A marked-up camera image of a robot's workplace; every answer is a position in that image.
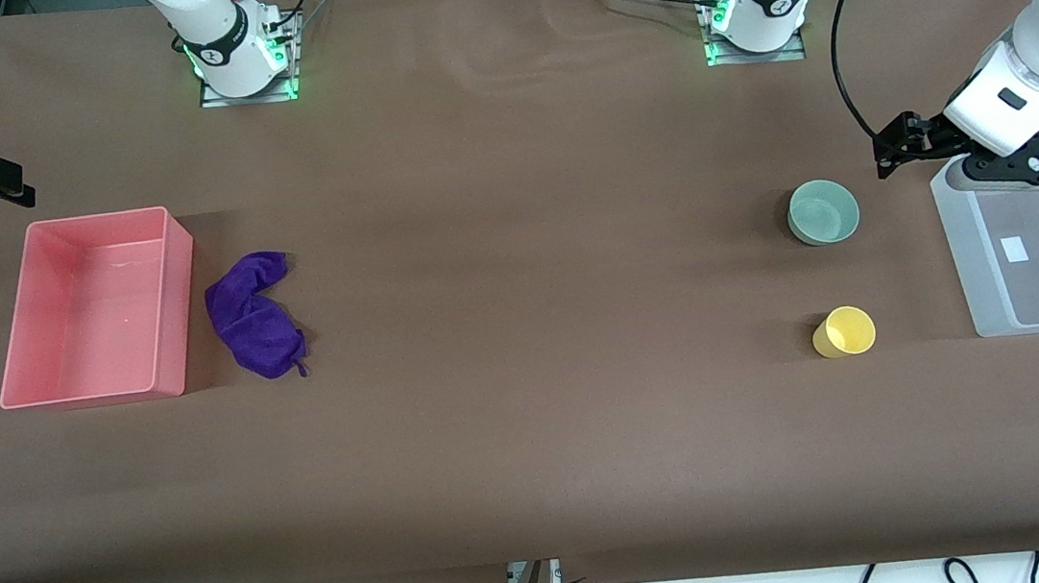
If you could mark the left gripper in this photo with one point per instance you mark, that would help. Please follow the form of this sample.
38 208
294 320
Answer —
931 136

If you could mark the green bowl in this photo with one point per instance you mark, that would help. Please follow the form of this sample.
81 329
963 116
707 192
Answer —
823 213

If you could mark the yellow cup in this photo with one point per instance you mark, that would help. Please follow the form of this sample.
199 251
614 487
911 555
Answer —
847 331

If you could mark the purple cloth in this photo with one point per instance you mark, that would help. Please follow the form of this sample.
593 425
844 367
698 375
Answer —
253 329

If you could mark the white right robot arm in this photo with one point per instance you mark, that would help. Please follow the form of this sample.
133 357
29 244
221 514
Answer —
200 6

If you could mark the pink plastic bin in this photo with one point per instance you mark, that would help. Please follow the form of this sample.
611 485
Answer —
97 316

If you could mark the brown table cover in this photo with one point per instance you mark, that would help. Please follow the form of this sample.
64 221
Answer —
524 330

